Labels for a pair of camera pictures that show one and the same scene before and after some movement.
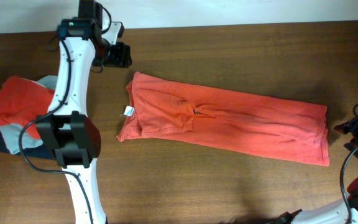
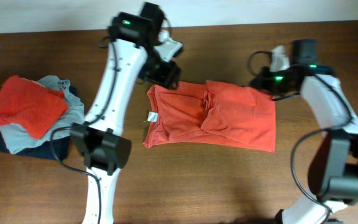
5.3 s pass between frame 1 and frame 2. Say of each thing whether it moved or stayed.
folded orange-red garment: stayed
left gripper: moved
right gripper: moved
